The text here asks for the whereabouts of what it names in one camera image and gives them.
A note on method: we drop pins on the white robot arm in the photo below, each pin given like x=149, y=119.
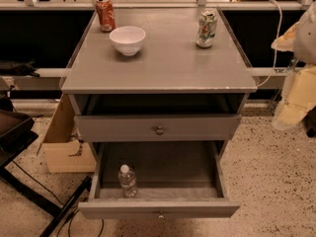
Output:
x=298, y=95

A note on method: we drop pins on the grey drawer cabinet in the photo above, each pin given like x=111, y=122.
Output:
x=169, y=76

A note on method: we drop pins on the clear plastic water bottle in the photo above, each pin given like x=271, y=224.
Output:
x=127, y=180

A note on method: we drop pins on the cardboard box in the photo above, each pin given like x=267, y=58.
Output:
x=64, y=151

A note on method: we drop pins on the grey open lower drawer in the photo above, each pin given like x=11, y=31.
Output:
x=175, y=179

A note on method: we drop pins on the black chair base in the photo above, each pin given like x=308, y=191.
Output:
x=16, y=135

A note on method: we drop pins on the white green soda can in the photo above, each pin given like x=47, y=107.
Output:
x=207, y=23

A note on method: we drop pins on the white ceramic bowl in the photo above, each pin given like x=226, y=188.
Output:
x=128, y=40

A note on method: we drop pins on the grey upper drawer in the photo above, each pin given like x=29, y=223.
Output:
x=157, y=128

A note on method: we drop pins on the red soda can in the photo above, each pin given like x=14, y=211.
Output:
x=105, y=11

